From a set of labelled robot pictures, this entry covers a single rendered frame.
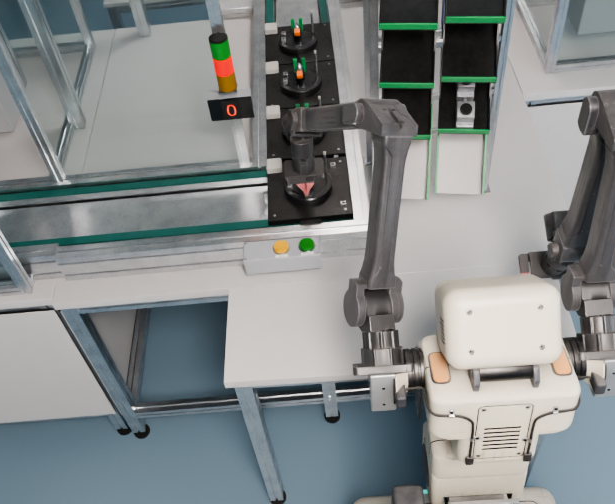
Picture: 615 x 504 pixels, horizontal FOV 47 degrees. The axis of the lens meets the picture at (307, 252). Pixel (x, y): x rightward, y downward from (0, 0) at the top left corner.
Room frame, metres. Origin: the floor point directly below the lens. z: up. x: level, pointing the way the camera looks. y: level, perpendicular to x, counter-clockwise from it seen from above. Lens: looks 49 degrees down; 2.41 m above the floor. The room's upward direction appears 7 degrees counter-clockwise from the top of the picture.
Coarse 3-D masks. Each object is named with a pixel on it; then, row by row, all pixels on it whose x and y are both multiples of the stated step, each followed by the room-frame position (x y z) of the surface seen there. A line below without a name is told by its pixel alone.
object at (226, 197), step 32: (96, 192) 1.61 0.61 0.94; (128, 192) 1.61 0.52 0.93; (160, 192) 1.60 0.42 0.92; (192, 192) 1.59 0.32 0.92; (224, 192) 1.57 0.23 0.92; (256, 192) 1.55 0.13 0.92; (96, 224) 1.50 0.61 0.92; (128, 224) 1.49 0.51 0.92; (160, 224) 1.47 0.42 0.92; (192, 224) 1.45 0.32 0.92; (224, 224) 1.41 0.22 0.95; (256, 224) 1.39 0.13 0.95; (288, 224) 1.38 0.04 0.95
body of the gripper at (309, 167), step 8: (288, 160) 1.41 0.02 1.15; (296, 160) 1.36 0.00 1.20; (304, 160) 1.36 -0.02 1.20; (312, 160) 1.36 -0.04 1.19; (320, 160) 1.40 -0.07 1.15; (288, 168) 1.38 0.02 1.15; (296, 168) 1.36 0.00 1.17; (304, 168) 1.35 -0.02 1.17; (312, 168) 1.36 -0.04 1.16; (320, 168) 1.37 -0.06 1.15; (288, 176) 1.35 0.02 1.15; (296, 176) 1.35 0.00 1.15; (304, 176) 1.35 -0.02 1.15; (312, 176) 1.35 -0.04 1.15; (320, 176) 1.35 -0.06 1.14
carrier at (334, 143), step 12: (276, 108) 1.85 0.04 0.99; (276, 120) 1.81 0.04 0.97; (276, 132) 1.75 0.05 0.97; (324, 132) 1.71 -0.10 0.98; (336, 132) 1.72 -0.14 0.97; (276, 144) 1.70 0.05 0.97; (288, 144) 1.69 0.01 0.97; (324, 144) 1.67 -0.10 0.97; (336, 144) 1.66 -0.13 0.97; (276, 156) 1.64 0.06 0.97; (288, 156) 1.63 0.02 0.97
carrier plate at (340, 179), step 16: (336, 160) 1.59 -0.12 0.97; (272, 176) 1.56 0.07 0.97; (336, 176) 1.52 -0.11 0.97; (272, 192) 1.49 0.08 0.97; (336, 192) 1.45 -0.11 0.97; (272, 208) 1.42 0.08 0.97; (288, 208) 1.42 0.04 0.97; (304, 208) 1.41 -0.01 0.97; (320, 208) 1.40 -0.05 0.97; (336, 208) 1.39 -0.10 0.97; (352, 208) 1.38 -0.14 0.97; (272, 224) 1.37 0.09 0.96
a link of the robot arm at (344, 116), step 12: (300, 108) 1.37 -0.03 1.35; (312, 108) 1.33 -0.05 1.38; (324, 108) 1.27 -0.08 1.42; (336, 108) 1.22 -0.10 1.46; (348, 108) 1.11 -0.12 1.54; (360, 108) 1.08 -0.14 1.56; (300, 120) 1.35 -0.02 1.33; (312, 120) 1.31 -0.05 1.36; (324, 120) 1.25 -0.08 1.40; (336, 120) 1.20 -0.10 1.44; (348, 120) 1.09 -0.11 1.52; (360, 120) 1.07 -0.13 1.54
